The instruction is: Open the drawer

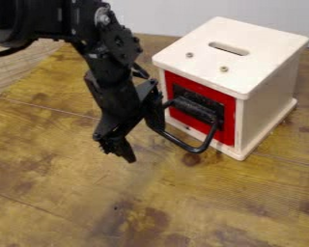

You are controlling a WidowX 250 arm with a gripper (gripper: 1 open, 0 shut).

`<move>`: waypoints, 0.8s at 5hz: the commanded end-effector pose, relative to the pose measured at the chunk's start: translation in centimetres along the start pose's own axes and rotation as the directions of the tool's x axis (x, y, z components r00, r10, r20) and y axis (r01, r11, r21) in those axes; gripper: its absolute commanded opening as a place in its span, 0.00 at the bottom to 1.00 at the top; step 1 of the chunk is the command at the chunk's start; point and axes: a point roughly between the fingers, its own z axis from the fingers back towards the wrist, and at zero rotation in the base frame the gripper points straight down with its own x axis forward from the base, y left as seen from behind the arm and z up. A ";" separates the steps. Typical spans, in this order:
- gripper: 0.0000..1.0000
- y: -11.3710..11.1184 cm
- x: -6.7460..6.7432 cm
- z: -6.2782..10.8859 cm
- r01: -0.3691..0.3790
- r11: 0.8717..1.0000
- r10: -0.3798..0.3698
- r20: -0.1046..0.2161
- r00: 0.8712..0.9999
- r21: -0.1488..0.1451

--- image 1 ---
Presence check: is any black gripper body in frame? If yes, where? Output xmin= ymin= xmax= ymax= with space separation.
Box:
xmin=83 ymin=58 xmax=158 ymax=140

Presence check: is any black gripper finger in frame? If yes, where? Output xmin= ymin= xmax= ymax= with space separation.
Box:
xmin=144 ymin=92 xmax=165 ymax=131
xmin=95 ymin=132 xmax=136 ymax=163

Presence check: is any black metal drawer handle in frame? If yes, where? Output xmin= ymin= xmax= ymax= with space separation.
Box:
xmin=152 ymin=96 xmax=224 ymax=153

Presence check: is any red drawer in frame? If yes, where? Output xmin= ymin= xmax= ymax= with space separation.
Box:
xmin=164 ymin=71 xmax=236 ymax=146

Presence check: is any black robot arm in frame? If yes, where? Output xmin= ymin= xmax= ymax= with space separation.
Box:
xmin=0 ymin=0 xmax=164 ymax=163

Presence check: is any white wooden box cabinet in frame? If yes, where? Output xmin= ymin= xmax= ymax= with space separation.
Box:
xmin=152 ymin=16 xmax=309 ymax=160

